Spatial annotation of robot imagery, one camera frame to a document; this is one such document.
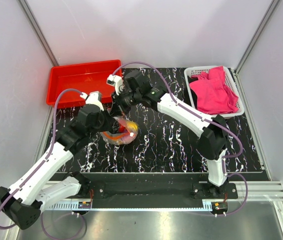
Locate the orange fake fruit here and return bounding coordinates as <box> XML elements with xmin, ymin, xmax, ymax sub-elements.
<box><xmin>103</xmin><ymin>132</ymin><xmax>124</xmax><ymax>145</ymax></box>

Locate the purple cable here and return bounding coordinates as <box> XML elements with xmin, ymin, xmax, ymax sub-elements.
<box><xmin>0</xmin><ymin>88</ymin><xmax>87</xmax><ymax>240</ymax></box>
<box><xmin>111</xmin><ymin>61</ymin><xmax>250</xmax><ymax>216</ymax></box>

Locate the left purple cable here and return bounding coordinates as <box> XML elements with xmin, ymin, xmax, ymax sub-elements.
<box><xmin>0</xmin><ymin>88</ymin><xmax>87</xmax><ymax>240</ymax></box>

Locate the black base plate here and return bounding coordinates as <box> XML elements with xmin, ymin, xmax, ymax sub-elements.
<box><xmin>86</xmin><ymin>172</ymin><xmax>239</xmax><ymax>212</ymax></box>

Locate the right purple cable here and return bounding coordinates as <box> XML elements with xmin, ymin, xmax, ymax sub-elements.
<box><xmin>111</xmin><ymin>61</ymin><xmax>250</xmax><ymax>216</ymax></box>

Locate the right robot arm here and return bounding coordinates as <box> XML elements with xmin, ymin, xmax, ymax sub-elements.
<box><xmin>106</xmin><ymin>70</ymin><xmax>228</xmax><ymax>198</ymax></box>

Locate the red fake fruit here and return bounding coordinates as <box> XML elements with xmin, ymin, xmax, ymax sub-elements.
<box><xmin>118</xmin><ymin>124</ymin><xmax>128</xmax><ymax>133</ymax></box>

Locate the clear zip top bag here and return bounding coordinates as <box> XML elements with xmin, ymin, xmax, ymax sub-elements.
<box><xmin>99</xmin><ymin>108</ymin><xmax>139</xmax><ymax>146</ymax></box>

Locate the pink fake fruit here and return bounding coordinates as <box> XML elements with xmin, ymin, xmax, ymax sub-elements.
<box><xmin>117</xmin><ymin>132</ymin><xmax>137</xmax><ymax>145</ymax></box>

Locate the white plastic basket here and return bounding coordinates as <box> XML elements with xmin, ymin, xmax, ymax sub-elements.
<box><xmin>184</xmin><ymin>65</ymin><xmax>245</xmax><ymax>119</ymax></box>

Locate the red plastic bin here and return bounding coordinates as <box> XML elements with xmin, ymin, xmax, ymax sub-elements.
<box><xmin>46</xmin><ymin>59</ymin><xmax>122</xmax><ymax>106</ymax></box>

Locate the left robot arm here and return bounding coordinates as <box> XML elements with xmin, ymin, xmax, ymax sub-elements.
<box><xmin>0</xmin><ymin>104</ymin><xmax>120</xmax><ymax>230</ymax></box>

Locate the yellow fake lemon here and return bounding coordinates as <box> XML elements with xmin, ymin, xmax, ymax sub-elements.
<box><xmin>126</xmin><ymin>121</ymin><xmax>139</xmax><ymax>134</ymax></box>

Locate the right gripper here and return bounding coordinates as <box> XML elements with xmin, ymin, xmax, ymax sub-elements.
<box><xmin>110</xmin><ymin>88</ymin><xmax>141</xmax><ymax>118</ymax></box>

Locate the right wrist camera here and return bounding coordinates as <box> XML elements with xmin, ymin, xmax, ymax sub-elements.
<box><xmin>106</xmin><ymin>74</ymin><xmax>124</xmax><ymax>96</ymax></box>

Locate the pink cloth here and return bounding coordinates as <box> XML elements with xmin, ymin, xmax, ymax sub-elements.
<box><xmin>189</xmin><ymin>66</ymin><xmax>239</xmax><ymax>115</ymax></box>

